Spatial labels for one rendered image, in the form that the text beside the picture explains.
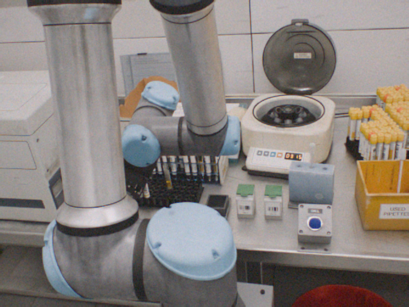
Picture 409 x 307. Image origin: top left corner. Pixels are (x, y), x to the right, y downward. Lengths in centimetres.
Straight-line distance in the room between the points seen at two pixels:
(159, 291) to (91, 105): 26
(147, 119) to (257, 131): 44
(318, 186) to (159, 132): 43
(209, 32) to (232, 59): 88
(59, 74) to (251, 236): 62
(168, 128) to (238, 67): 73
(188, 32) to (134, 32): 96
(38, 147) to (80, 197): 48
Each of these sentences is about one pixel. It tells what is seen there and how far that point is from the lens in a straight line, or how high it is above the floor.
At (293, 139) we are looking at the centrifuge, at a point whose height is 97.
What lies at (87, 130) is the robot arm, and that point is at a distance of 60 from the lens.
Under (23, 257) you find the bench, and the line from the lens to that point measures 214.
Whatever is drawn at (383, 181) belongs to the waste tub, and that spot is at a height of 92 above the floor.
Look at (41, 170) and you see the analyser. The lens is 112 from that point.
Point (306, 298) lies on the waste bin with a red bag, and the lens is 152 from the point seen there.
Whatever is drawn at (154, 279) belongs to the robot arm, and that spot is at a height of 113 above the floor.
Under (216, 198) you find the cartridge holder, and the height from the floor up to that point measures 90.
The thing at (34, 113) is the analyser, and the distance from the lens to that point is 109.
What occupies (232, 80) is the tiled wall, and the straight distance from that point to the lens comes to 156.
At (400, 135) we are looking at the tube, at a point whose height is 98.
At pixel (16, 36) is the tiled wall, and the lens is 179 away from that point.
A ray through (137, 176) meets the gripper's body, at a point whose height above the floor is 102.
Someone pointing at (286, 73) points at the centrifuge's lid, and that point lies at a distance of 147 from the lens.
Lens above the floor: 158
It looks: 32 degrees down
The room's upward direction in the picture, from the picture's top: 7 degrees counter-clockwise
